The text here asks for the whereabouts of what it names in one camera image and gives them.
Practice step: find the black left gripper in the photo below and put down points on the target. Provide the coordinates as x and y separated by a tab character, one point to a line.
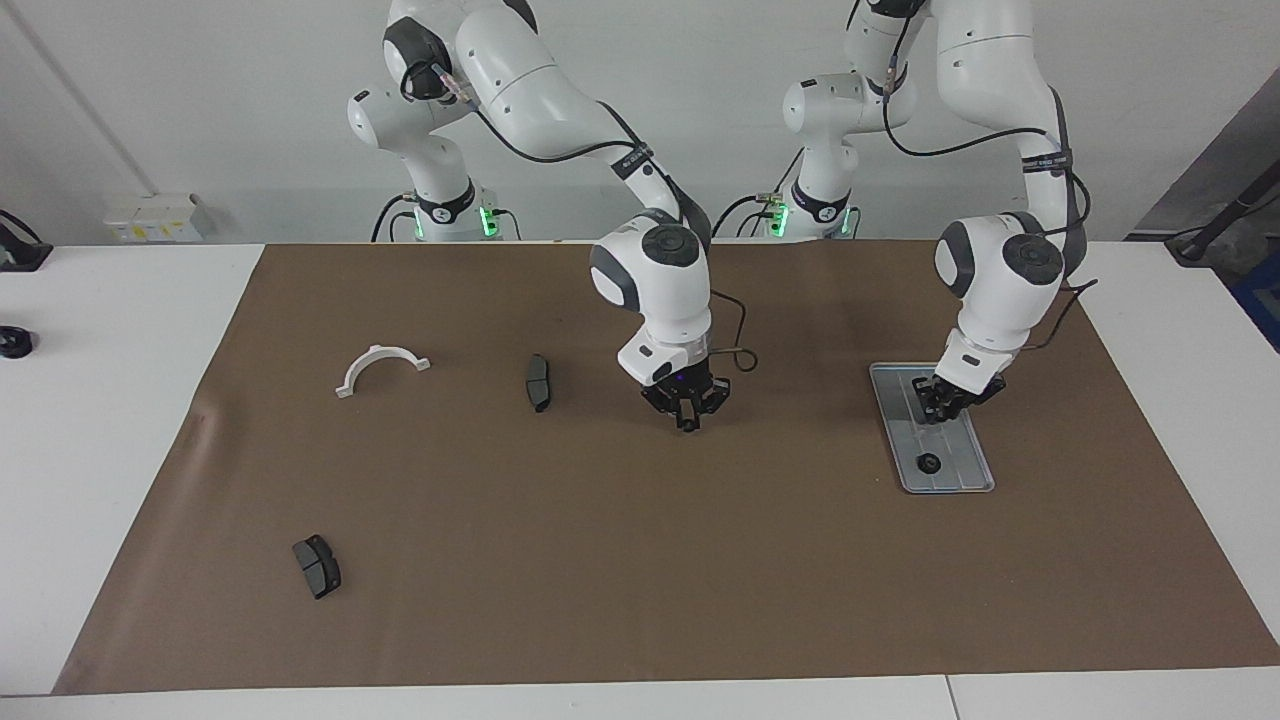
970	388

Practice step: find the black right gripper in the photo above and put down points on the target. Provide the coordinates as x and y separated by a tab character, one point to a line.
685	385

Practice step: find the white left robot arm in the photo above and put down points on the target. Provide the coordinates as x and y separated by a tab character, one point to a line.
1000	270

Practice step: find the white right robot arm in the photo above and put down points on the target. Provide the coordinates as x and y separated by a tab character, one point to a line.
540	90

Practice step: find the silver ribbed metal tray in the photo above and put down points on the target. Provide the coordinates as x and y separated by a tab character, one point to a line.
965	472

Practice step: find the slim dark brake pad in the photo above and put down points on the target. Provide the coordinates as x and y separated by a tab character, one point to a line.
538	385

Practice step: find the brown paper table mat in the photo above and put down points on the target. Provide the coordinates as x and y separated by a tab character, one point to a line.
640	560

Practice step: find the black stand pole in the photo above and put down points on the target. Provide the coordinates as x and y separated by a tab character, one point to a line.
1230	210

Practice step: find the wide dark brake pad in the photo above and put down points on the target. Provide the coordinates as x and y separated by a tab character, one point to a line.
318	568

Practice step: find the black round knob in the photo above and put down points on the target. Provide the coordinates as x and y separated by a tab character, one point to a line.
15	343

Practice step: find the black table clamp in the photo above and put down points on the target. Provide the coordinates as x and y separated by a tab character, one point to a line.
20	255

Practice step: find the white curved plastic bracket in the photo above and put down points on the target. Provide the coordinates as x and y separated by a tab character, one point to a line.
382	351

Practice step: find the beige wall socket strip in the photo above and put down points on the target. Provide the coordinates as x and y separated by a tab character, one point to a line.
150	225

